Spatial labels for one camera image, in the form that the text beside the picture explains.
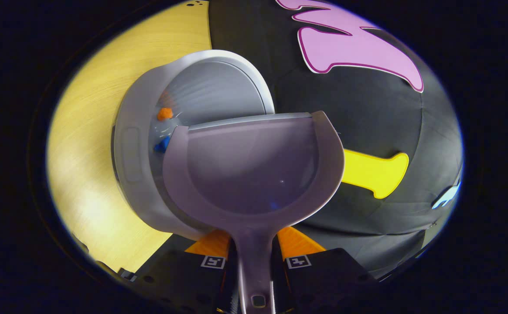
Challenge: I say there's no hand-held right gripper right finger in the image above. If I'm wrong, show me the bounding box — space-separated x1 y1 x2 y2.
273 226 376 314

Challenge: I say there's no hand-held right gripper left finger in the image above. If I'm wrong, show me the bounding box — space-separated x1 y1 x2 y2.
134 229 239 314

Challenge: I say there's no pink dustpan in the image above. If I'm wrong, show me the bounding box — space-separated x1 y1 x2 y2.
162 110 345 314

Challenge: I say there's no white ribbed garbage bin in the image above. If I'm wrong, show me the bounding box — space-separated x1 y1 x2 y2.
111 49 276 241

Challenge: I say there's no yellow wooden desktop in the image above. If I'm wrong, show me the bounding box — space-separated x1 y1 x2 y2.
46 0 213 273

